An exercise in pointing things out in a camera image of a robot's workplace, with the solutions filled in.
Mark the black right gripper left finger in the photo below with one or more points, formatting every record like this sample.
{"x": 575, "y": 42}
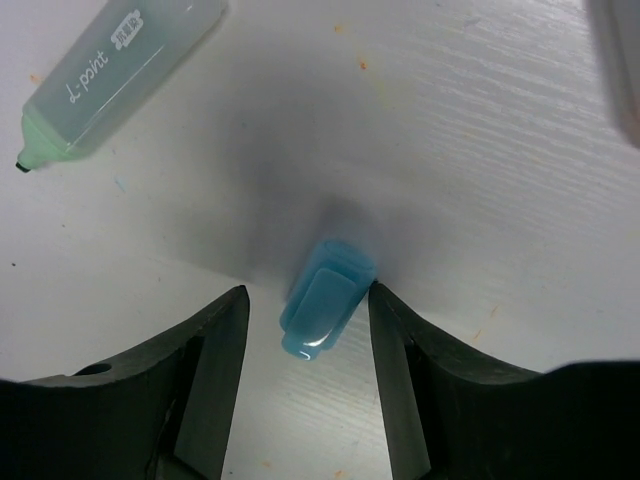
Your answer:
{"x": 160, "y": 410}

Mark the clear orange-tip marker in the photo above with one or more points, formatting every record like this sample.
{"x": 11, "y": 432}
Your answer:
{"x": 615, "y": 28}

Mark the clear green highlighter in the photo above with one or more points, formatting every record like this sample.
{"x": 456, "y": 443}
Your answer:
{"x": 122, "y": 56}

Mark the blue marker cap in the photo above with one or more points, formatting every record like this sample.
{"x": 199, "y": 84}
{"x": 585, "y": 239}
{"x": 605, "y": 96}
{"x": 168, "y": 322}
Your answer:
{"x": 334, "y": 281}

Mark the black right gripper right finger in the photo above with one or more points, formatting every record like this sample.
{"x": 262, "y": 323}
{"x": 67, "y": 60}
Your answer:
{"x": 451, "y": 411}

